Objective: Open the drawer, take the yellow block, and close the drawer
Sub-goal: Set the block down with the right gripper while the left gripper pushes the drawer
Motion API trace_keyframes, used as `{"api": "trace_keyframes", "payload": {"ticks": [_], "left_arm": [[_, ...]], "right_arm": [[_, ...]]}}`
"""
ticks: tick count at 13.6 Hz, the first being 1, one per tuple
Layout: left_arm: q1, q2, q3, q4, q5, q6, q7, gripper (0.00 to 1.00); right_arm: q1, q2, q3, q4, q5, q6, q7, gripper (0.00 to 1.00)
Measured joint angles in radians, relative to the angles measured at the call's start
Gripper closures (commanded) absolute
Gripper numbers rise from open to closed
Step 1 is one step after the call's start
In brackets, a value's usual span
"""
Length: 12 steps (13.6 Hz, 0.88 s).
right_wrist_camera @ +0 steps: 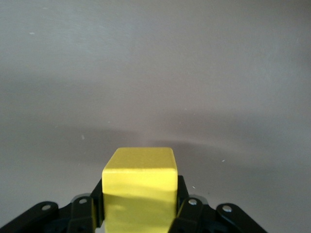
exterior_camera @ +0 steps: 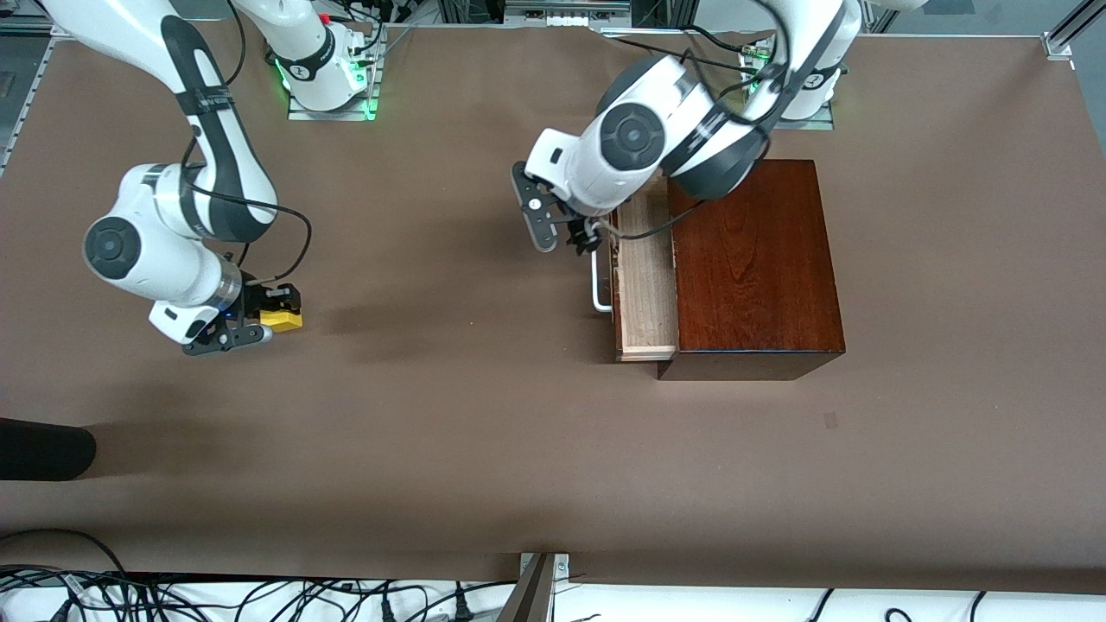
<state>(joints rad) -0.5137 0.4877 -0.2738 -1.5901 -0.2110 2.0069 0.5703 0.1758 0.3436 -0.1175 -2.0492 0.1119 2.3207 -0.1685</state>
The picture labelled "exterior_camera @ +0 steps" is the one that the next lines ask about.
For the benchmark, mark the aluminium frame structure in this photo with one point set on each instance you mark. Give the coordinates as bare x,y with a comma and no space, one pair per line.
471,10

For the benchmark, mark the black ribbed cylinder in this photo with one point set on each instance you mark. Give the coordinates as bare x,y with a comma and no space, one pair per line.
43,449

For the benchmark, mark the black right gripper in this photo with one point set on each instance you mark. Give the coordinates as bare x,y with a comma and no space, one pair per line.
256,300

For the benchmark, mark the yellow block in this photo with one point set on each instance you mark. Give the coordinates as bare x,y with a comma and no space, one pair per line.
285,321

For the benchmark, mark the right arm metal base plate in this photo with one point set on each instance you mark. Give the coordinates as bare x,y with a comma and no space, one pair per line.
333,114

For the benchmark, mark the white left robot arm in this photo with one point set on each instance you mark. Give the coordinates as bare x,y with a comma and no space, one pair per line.
635,138

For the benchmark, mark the metal table corner bracket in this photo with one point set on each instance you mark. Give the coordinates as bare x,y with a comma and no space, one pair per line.
1056,43

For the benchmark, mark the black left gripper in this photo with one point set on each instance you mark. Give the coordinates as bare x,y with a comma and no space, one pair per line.
581,231

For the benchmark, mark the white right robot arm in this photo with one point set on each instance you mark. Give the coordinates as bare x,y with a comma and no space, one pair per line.
138,250

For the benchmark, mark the white terminal strip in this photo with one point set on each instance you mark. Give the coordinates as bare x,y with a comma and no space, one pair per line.
570,17

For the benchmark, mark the dark metal post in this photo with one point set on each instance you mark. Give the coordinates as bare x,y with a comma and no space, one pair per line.
531,596

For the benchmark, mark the dark wooden drawer box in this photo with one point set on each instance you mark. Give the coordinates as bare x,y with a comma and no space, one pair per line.
760,276

